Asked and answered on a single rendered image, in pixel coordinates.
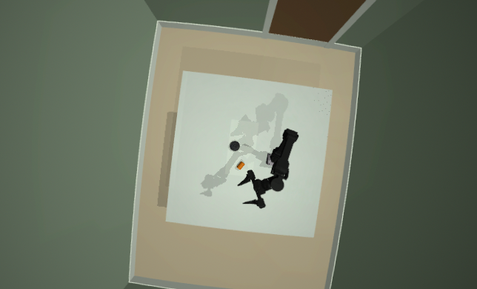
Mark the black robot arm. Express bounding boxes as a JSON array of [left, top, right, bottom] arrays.
[[252, 128, 298, 195]]

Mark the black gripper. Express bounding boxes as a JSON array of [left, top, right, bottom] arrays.
[[237, 170, 272, 209]]

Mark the dark grey round pedestal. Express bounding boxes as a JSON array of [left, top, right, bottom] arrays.
[[230, 141, 240, 151]]

